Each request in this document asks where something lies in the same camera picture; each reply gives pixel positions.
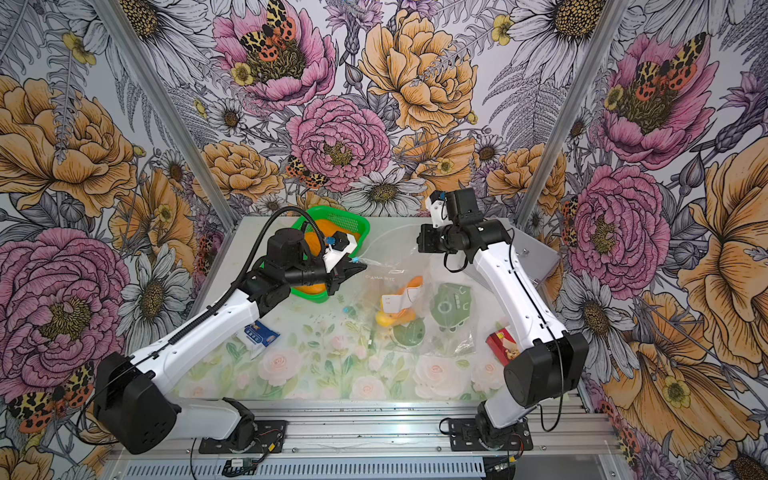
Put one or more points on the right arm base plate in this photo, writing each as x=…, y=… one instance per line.
x=471, y=434

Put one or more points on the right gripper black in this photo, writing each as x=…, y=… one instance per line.
x=425, y=240

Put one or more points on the silver metal case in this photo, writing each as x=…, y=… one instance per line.
x=538, y=260

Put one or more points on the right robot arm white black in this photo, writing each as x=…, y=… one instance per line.
x=550, y=359

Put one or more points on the blue white small packet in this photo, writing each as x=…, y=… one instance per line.
x=256, y=337

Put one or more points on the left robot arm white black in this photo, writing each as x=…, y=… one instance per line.
x=133, y=395

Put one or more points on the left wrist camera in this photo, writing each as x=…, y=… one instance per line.
x=340, y=245

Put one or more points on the clear zip-top bag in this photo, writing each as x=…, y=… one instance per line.
x=445, y=320

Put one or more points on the small green circuit board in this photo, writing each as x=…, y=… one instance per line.
x=238, y=467

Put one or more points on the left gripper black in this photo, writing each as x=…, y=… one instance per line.
x=353, y=267

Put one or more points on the red small packet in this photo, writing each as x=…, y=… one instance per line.
x=503, y=345

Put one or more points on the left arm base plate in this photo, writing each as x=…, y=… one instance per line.
x=255, y=437

